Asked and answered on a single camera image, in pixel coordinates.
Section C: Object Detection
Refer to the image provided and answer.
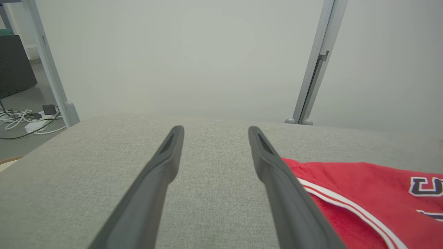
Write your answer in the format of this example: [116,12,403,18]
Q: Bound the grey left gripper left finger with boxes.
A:
[89,125,185,249]

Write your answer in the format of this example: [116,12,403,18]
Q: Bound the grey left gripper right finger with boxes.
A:
[248,126,346,249]

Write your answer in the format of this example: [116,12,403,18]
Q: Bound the red and white jersey shirt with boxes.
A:
[282,157,443,249]

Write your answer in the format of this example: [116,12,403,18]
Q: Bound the white power strip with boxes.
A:
[24,119,49,134]

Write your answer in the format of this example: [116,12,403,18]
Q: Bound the dark grey cabinet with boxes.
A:
[0,35,38,101]

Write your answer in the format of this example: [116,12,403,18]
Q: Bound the cables and power strip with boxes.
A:
[0,100,62,140]

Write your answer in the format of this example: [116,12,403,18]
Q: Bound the white floor cable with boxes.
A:
[0,109,67,135]

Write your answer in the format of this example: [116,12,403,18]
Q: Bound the grey partition post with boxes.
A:
[284,0,335,125]
[300,0,349,126]
[22,0,81,128]

